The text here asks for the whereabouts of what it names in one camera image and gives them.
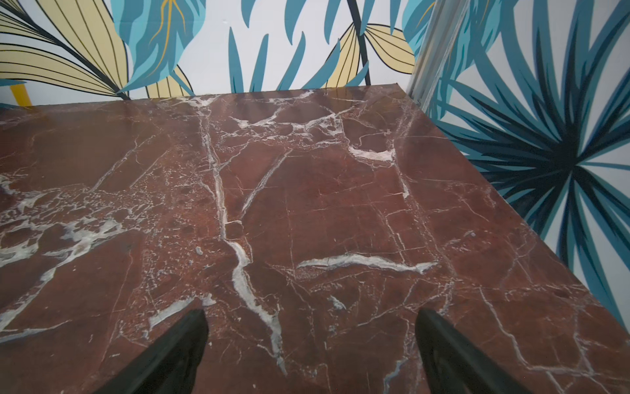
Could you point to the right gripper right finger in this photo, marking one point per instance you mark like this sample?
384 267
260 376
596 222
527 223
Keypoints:
453 364

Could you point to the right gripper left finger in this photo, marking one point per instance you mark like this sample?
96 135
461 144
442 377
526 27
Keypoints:
170 364

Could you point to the right corner aluminium post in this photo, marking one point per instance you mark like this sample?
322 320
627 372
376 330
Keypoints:
443 27

